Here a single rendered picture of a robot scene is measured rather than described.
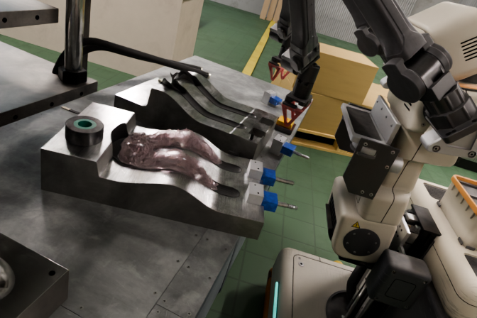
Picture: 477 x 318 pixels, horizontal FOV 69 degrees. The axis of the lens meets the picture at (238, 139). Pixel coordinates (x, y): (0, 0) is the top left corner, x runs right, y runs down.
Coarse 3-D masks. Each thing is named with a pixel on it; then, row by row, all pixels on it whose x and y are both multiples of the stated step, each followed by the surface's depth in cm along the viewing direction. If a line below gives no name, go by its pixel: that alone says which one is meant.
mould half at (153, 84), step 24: (192, 72) 130; (120, 96) 114; (144, 96) 119; (168, 96) 108; (192, 96) 116; (216, 96) 127; (144, 120) 114; (168, 120) 111; (192, 120) 108; (240, 120) 115; (216, 144) 108; (240, 144) 106; (264, 144) 119
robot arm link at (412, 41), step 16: (368, 0) 65; (384, 0) 65; (368, 16) 68; (384, 16) 65; (400, 16) 66; (384, 32) 68; (400, 32) 66; (416, 32) 67; (384, 48) 70; (400, 48) 67; (416, 48) 67; (432, 48) 69; (400, 64) 68; (448, 64) 69; (400, 80) 69; (416, 80) 67; (400, 96) 73; (416, 96) 69
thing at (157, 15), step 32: (64, 0) 337; (96, 0) 332; (128, 0) 327; (160, 0) 322; (192, 0) 353; (0, 32) 362; (32, 32) 356; (64, 32) 351; (96, 32) 346; (128, 32) 340; (160, 32) 335; (192, 32) 393; (128, 64) 355
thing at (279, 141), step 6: (276, 138) 118; (282, 138) 119; (276, 144) 118; (282, 144) 117; (288, 144) 120; (270, 150) 120; (276, 150) 119; (282, 150) 118; (288, 150) 117; (294, 150) 118; (306, 156) 117
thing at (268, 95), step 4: (264, 92) 158; (268, 92) 157; (272, 92) 158; (264, 96) 158; (268, 96) 157; (272, 96) 158; (276, 96) 159; (264, 100) 159; (268, 100) 157; (272, 100) 156; (276, 100) 155; (280, 100) 157; (276, 104) 156; (280, 104) 156
